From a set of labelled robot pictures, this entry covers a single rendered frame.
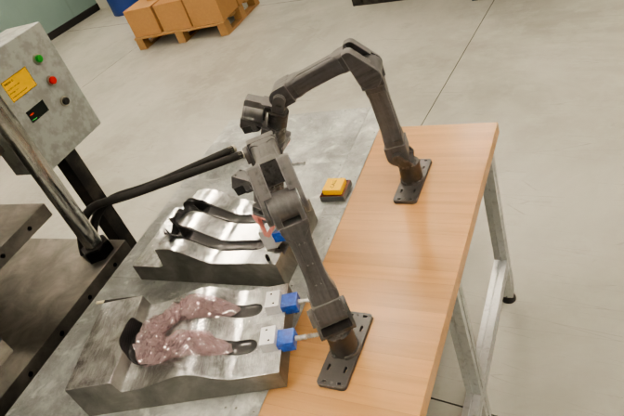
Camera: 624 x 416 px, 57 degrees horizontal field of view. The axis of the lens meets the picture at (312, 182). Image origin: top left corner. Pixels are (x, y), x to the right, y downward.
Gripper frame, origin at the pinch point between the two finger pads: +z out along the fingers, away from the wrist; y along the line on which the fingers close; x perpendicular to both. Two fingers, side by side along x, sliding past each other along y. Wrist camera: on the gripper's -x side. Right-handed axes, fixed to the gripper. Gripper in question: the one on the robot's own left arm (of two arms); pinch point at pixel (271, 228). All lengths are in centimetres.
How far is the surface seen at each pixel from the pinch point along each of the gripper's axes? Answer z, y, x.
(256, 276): 12.2, 5.9, -1.3
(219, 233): 9.9, -3.2, -18.2
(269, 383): 14.7, 33.3, 16.6
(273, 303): 7.2, 17.6, 9.5
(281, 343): 8.2, 27.0, 16.4
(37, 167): 0, 5, -75
